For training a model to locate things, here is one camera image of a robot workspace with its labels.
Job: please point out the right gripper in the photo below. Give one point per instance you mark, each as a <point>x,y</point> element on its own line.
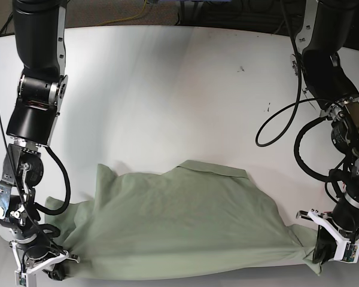
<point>32,255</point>

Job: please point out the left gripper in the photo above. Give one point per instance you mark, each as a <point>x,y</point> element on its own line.
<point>341,224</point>

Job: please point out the green t-shirt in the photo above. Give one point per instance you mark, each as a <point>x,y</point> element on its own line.
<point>193,220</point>

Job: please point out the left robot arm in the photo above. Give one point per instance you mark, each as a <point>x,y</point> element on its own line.
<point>326,26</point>

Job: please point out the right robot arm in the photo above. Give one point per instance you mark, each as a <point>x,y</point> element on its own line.
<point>39,29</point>

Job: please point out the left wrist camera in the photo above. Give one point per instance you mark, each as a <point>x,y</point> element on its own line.
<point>347,252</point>

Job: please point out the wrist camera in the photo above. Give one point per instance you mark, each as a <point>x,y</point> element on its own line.
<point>25,279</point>
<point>347,252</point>

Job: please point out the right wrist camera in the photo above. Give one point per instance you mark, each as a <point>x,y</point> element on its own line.
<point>25,279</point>

